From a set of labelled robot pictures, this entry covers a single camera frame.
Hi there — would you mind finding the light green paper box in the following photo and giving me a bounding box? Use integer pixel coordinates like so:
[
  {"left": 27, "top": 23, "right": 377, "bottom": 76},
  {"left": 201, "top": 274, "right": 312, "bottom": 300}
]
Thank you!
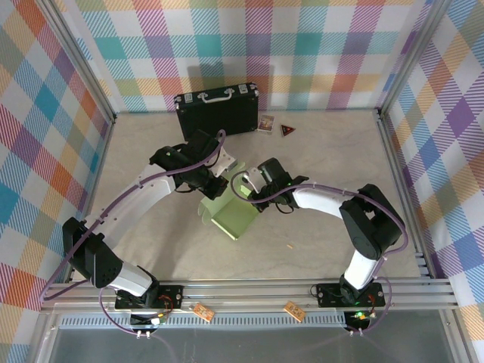
[{"left": 198, "top": 162, "right": 262, "bottom": 241}]

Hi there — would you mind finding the small picture card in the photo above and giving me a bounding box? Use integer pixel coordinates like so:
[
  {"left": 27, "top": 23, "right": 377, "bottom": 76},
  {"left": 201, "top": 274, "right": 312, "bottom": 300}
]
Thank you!
[{"left": 256, "top": 113, "right": 275, "bottom": 135}]

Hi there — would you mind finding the orange printed tag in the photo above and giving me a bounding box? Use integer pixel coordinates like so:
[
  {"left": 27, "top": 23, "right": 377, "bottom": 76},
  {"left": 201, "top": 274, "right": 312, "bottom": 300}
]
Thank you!
[
  {"left": 191, "top": 302, "right": 216, "bottom": 323},
  {"left": 283, "top": 300, "right": 306, "bottom": 323}
]

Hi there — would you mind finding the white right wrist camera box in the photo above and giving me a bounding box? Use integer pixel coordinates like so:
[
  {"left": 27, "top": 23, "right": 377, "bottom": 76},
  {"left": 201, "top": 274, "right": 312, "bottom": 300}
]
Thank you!
[{"left": 240, "top": 169, "right": 263, "bottom": 198}]

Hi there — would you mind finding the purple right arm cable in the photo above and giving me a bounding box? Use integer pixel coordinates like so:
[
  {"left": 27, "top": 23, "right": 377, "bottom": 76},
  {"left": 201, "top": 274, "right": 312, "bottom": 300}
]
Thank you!
[{"left": 228, "top": 170, "right": 410, "bottom": 337}]

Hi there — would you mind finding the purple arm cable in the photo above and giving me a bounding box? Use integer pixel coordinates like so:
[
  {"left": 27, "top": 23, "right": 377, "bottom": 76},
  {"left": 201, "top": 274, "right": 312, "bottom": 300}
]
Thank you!
[
  {"left": 228, "top": 170, "right": 410, "bottom": 337},
  {"left": 39, "top": 129, "right": 228, "bottom": 338}
]

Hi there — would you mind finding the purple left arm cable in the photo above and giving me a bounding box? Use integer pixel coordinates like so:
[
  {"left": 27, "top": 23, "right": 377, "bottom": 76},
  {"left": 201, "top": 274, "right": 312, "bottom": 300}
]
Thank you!
[{"left": 39, "top": 129, "right": 228, "bottom": 338}]

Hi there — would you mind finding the black briefcase with white handle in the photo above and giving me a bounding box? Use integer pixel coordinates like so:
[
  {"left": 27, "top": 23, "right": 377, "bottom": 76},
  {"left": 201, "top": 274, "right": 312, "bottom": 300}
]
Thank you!
[{"left": 173, "top": 82, "right": 260, "bottom": 143}]

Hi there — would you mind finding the aluminium left side rail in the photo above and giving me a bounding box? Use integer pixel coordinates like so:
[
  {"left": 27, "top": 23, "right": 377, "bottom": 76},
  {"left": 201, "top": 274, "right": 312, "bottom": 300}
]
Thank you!
[{"left": 66, "top": 115, "right": 117, "bottom": 284}]

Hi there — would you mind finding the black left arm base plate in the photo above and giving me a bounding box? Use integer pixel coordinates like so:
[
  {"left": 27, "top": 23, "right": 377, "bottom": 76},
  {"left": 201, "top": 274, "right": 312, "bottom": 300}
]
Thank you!
[{"left": 114, "top": 284, "right": 185, "bottom": 310}]

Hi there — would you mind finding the aluminium front frame rail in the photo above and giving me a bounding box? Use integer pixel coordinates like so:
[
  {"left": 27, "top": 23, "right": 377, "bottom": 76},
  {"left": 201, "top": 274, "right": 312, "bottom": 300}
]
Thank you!
[{"left": 39, "top": 278, "right": 461, "bottom": 314}]

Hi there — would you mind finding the aluminium right side rail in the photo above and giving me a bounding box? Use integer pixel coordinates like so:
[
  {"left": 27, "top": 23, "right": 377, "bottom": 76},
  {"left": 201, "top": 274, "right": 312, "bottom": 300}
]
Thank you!
[{"left": 376, "top": 109, "right": 434, "bottom": 280}]

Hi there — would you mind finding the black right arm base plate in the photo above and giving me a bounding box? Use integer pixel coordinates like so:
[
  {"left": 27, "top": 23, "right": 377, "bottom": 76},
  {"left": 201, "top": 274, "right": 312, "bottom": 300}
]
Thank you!
[{"left": 315, "top": 282, "right": 387, "bottom": 308}]

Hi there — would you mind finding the grey slotted cable duct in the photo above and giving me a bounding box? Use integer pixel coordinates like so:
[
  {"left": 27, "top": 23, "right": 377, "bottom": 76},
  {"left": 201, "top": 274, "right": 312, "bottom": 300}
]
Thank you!
[{"left": 58, "top": 315, "right": 349, "bottom": 330}]

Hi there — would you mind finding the aluminium left corner post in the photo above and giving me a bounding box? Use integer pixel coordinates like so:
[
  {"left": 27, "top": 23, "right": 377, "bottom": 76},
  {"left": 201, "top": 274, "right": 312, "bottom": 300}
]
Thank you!
[{"left": 37, "top": 0, "right": 118, "bottom": 124}]

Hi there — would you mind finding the aluminium corner post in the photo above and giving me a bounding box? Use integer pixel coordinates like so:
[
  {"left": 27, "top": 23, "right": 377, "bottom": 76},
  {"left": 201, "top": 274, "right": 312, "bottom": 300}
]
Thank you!
[
  {"left": 376, "top": 0, "right": 455, "bottom": 118},
  {"left": 37, "top": 0, "right": 118, "bottom": 124}
]

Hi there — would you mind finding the aluminium right corner post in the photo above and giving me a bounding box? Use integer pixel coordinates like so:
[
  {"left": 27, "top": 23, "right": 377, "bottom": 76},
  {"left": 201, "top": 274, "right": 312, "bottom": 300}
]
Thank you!
[{"left": 376, "top": 0, "right": 455, "bottom": 118}]

